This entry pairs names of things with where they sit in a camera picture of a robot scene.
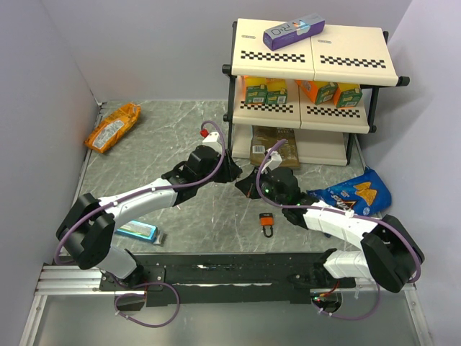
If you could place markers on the orange snack bag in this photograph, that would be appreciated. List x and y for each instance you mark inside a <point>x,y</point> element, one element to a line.
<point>113,128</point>

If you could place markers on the blue snack bar packet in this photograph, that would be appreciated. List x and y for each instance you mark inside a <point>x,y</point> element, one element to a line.
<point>142,232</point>

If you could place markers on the green yellow carton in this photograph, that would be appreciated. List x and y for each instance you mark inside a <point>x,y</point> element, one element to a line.
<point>255,90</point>
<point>276,91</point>

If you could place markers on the blue Doritos chip bag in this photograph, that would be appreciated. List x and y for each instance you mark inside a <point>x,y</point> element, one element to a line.
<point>366,195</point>

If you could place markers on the orange black padlock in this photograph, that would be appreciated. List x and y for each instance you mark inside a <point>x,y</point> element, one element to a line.
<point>267,222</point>

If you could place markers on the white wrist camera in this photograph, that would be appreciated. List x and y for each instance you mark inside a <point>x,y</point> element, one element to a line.
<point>211,139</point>
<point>274,160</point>

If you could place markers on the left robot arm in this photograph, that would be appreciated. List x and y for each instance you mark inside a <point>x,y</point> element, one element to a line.
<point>87,230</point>

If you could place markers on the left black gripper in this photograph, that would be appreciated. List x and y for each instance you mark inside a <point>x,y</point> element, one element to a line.
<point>230,170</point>

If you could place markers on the green yellow carton left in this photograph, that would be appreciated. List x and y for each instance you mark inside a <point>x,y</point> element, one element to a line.
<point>255,90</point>

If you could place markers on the purple rectangular box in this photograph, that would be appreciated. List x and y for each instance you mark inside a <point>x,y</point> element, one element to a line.
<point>293,31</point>

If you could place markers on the beige three-tier shelf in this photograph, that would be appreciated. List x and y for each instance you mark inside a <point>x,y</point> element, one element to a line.
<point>341,54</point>

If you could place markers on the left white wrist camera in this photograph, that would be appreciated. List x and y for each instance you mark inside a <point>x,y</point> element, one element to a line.
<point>211,139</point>

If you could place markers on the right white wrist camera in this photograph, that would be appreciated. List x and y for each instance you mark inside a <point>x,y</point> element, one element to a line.
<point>274,160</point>

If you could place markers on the orange green carton tilted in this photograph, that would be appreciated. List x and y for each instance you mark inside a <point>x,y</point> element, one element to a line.
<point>317,92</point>

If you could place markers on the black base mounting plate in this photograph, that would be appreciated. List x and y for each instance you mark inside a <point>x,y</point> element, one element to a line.
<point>236,277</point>

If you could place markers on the brown coffee bag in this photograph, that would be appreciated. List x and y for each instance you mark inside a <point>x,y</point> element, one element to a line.
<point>263,138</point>

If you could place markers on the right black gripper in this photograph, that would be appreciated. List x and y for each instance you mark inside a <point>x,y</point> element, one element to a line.
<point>249,185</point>

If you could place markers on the green orange carton right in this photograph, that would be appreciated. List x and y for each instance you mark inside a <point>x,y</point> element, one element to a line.
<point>347,95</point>

